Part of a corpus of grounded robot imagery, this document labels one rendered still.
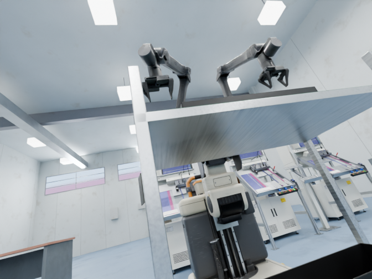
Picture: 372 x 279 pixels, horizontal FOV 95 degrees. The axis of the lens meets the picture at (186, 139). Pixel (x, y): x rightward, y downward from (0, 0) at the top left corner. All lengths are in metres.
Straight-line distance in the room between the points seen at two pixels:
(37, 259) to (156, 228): 3.51
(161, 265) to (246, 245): 1.16
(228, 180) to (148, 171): 0.88
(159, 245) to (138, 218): 10.52
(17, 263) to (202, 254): 3.08
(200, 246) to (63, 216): 10.87
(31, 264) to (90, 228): 7.67
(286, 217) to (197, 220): 2.30
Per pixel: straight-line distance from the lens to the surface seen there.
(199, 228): 1.37
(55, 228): 12.03
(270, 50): 0.99
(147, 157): 0.37
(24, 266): 3.89
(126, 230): 10.95
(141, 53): 0.77
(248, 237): 1.48
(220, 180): 1.17
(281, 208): 3.44
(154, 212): 0.35
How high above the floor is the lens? 0.71
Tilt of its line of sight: 23 degrees up
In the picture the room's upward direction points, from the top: 14 degrees counter-clockwise
